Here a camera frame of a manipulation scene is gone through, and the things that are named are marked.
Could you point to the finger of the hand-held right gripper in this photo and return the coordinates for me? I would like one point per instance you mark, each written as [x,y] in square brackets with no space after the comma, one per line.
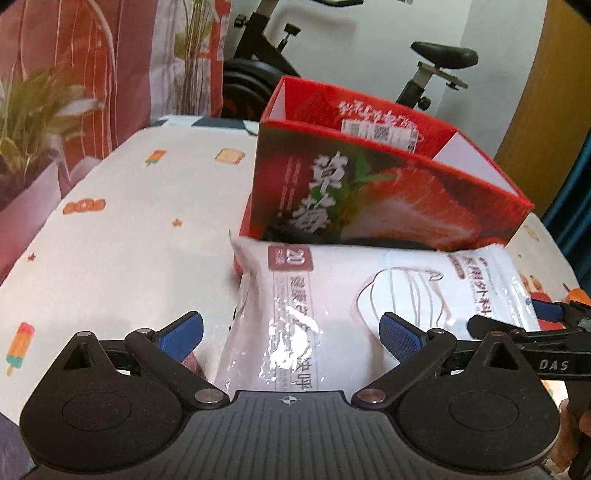
[547,310]
[487,325]

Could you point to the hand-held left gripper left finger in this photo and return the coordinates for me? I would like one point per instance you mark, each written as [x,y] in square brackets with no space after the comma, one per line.
[184,330]

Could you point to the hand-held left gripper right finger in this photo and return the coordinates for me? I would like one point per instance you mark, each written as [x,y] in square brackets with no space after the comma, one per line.
[399,334]

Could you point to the white face mask packet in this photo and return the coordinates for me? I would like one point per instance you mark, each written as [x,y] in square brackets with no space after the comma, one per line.
[332,277]

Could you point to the red strawberry-print cardboard box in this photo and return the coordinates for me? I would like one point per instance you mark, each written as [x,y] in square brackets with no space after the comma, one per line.
[286,184]

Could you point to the person's right hand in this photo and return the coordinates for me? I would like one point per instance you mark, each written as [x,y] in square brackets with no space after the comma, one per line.
[584,424]

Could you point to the teal curtain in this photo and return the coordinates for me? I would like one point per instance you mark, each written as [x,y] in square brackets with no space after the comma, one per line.
[577,221]

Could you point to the white printed tablecloth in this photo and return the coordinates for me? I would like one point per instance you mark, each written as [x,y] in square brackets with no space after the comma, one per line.
[138,230]

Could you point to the wooden door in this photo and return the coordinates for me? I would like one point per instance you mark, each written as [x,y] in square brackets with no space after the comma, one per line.
[545,115]

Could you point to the red white plant-print curtain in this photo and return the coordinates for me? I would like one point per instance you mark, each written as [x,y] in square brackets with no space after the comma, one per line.
[115,69]

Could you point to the black exercise bike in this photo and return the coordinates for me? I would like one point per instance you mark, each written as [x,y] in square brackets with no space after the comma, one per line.
[258,69]

